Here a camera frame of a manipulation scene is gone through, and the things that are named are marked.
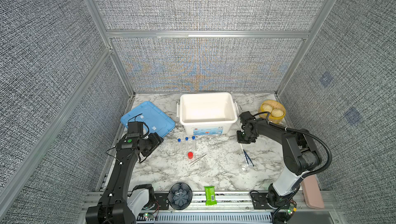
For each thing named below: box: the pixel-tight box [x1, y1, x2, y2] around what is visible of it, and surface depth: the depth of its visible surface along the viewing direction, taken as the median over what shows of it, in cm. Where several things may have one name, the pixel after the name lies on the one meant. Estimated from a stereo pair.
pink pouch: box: [300, 174, 325, 210], surface depth 75 cm
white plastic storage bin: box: [176, 92, 240, 136], surface depth 97 cm
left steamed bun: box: [262, 103, 273, 113], surface depth 105 cm
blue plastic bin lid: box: [120, 101, 176, 138], surface depth 106 cm
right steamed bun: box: [271, 108, 285, 118], surface depth 102 cm
